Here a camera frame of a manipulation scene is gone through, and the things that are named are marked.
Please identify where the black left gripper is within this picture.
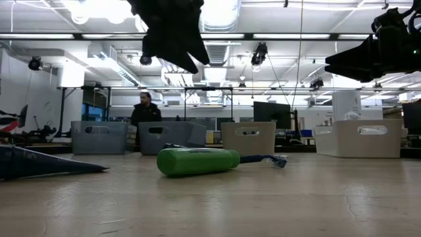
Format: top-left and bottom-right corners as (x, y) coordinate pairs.
(127, 0), (211, 75)

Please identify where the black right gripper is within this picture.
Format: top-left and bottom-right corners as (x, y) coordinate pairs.
(324, 32), (421, 83)

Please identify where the green travel bottle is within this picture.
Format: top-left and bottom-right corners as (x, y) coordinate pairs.
(156, 147), (241, 178)

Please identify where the white column with label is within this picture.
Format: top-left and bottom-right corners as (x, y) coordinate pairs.
(332, 90), (362, 122)

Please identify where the black computer monitor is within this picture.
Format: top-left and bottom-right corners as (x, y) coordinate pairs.
(253, 101), (292, 130)
(401, 101), (421, 135)
(18, 104), (29, 129)

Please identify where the person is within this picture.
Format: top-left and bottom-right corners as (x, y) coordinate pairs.
(130, 92), (163, 145)

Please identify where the white plastic bin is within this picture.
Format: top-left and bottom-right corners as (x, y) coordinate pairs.
(313, 118), (403, 159)

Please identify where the dark grey plastic bin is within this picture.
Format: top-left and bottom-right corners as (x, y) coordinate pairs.
(137, 120), (207, 155)
(70, 120), (129, 155)

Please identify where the light grey plastic bin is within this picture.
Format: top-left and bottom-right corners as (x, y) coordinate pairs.
(220, 121), (276, 155)

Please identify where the white ceiling column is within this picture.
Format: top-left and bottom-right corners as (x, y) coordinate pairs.
(57, 62), (86, 89)

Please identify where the blue disposable razor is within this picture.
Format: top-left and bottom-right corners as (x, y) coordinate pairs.
(239, 153), (288, 169)

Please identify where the black metal stand frame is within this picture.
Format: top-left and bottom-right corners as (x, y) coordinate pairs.
(183, 86), (235, 122)

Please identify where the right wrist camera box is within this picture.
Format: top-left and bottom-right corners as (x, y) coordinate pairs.
(371, 6), (410, 39)

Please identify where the silver ceiling duct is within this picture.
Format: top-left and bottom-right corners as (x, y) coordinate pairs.
(200, 0), (243, 66)

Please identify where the black overhead rig camera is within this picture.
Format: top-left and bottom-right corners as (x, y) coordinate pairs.
(251, 41), (268, 66)

